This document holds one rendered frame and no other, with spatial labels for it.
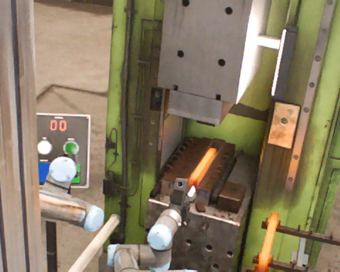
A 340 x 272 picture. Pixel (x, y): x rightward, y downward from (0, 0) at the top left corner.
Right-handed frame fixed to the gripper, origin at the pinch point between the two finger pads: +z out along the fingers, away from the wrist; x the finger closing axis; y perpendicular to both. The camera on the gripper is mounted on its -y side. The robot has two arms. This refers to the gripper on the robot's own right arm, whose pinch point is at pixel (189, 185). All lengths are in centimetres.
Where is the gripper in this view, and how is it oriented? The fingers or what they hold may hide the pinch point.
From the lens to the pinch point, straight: 211.7
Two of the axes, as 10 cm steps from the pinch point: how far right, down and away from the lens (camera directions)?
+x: 9.5, 2.4, -1.9
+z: 2.8, -4.4, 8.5
